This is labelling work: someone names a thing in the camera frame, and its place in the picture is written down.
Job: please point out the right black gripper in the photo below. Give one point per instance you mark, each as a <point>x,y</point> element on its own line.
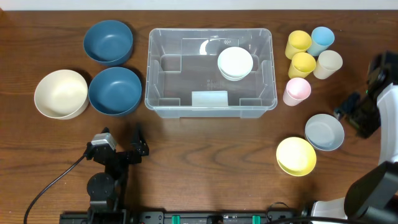
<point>351,112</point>

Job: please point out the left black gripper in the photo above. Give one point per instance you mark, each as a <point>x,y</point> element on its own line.
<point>121,155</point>

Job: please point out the small grey bowl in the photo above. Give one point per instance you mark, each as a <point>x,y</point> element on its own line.
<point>324,132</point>

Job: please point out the cream cup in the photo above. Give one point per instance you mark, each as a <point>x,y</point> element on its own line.
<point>328,63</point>

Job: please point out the pink cup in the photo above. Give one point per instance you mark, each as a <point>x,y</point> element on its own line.
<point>297,90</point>

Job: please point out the small yellow bowl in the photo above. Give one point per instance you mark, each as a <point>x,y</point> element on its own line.
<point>296,156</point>

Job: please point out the small white bowl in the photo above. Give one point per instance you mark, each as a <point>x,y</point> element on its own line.
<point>235,63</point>

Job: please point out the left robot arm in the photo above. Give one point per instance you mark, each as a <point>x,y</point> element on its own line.
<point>107,189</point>

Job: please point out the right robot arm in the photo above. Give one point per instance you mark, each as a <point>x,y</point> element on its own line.
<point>371,199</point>

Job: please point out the clear plastic storage container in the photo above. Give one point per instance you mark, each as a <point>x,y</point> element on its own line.
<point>183,78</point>

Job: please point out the near blue bowl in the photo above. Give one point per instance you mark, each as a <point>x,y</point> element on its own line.
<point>115,91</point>

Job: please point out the blue bowl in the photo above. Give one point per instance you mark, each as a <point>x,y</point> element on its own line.
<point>109,42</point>
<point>115,91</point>

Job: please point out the near yellow cup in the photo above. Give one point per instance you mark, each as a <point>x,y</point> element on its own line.
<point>302,65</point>

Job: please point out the yellow cup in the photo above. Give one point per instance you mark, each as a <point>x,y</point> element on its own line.
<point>302,65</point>
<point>298,41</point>

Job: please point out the light blue cup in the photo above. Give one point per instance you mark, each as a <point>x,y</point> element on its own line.
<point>322,38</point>

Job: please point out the large cream bowl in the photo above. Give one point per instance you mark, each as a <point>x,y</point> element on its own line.
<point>62,94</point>

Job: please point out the far yellow cup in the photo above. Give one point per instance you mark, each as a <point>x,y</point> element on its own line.
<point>298,41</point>

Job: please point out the far blue bowl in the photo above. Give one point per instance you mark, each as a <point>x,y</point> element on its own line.
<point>109,42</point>

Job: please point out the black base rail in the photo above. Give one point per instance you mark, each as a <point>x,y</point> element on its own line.
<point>186,217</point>

